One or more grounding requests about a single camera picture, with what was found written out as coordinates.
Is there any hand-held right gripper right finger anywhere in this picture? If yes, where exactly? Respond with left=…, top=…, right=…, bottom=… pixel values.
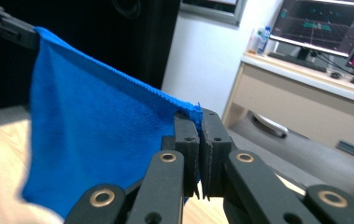
left=200, top=108, right=237, bottom=201

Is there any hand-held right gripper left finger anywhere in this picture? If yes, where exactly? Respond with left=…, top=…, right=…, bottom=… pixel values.
left=162, top=111, right=201, bottom=199

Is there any blue towel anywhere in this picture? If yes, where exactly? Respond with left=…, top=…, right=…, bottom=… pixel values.
left=21, top=26, right=204, bottom=218

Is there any black curtain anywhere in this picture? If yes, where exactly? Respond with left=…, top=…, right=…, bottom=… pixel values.
left=0, top=0, right=182, bottom=113

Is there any beige wooden desk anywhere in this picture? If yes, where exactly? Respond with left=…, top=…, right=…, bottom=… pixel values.
left=220, top=52, right=354, bottom=164

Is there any white bottle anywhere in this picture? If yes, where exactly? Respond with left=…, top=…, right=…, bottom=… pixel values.
left=248, top=27, right=262, bottom=54

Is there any bottle with blue cap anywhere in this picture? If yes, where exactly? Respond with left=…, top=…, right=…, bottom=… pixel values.
left=257, top=26, right=273, bottom=55

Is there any large computer monitor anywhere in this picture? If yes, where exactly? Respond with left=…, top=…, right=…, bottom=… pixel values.
left=270, top=0, right=354, bottom=62

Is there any grey window frame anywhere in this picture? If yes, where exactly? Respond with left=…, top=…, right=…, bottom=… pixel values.
left=178, top=0, right=248, bottom=26

